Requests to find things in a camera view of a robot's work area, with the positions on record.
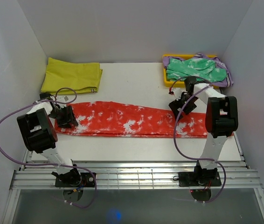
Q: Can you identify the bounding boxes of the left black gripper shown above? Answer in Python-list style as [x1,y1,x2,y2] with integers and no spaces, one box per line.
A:
[48,105,77,129]

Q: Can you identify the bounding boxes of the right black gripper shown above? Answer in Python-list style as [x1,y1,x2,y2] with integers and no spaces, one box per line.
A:
[169,95,199,122]

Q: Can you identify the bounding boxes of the red tie-dye trousers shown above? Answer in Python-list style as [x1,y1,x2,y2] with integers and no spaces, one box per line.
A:
[55,101,207,138]

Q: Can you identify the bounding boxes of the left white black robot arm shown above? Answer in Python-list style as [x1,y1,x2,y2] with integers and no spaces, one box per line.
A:
[17,93,82,187]

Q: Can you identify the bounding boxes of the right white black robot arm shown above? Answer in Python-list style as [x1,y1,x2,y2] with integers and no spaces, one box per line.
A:
[169,76,238,189]

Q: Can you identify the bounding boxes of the folded yellow-green trousers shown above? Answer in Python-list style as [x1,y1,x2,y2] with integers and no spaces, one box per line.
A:
[41,57,103,95]

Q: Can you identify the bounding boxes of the green tie-dye trousers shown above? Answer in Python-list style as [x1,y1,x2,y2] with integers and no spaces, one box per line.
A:
[166,58,227,83]

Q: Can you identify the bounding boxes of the yellow plastic bin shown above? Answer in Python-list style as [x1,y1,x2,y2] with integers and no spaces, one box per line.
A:
[162,54,220,89]

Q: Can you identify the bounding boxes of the purple striped garment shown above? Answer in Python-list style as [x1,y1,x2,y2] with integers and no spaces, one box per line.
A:
[172,53,233,87]

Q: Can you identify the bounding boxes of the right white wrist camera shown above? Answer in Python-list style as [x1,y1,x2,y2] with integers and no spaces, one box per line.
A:
[169,88,183,100]

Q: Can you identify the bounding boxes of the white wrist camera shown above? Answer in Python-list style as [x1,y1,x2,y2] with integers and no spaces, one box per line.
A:
[169,88,183,100]
[59,96,69,103]

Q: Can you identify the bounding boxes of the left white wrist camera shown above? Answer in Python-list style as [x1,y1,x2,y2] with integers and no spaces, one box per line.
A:
[59,96,69,103]

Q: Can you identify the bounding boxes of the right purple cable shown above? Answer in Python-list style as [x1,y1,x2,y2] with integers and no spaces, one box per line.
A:
[169,75,227,204]

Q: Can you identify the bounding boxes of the purple cable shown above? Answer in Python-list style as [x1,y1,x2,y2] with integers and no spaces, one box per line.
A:
[0,87,97,209]
[169,75,227,204]

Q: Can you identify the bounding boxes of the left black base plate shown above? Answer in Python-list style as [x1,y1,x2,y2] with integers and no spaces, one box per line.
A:
[54,173,95,188]

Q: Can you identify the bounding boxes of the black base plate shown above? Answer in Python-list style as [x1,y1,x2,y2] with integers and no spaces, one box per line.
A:
[54,173,95,188]
[173,172,222,187]

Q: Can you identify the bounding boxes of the aluminium rail frame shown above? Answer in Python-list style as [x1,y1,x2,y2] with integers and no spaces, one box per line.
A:
[4,134,264,224]

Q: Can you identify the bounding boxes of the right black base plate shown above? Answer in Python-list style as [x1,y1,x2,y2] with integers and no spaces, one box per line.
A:
[173,172,222,187]

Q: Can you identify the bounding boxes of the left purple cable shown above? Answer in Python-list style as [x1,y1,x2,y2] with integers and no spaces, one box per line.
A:
[0,87,97,209]

